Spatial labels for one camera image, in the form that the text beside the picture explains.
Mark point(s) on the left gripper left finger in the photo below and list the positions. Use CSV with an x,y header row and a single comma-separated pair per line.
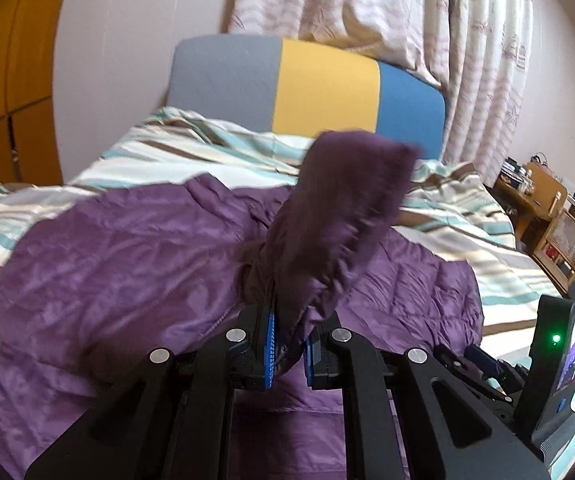
x,y
252,353

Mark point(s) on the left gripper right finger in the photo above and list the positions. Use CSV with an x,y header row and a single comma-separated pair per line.
x,y
330,354

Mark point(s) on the purple quilted puffer jacket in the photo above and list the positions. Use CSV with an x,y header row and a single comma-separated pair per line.
x,y
86,295

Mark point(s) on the wooden chair with cushion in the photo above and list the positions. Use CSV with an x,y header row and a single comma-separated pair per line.
x,y
555,252

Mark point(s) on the striped duvet on bed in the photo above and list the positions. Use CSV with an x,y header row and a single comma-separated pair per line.
x,y
447,209

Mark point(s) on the wooden bedside desk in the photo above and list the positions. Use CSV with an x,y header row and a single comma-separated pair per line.
x,y
534,196

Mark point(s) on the grey yellow blue headboard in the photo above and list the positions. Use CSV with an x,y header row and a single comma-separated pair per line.
x,y
296,87

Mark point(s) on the orange wooden wardrobe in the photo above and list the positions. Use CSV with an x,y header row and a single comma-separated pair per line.
x,y
28,150

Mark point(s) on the pink patterned curtain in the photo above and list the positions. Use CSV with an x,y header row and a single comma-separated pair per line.
x,y
474,51

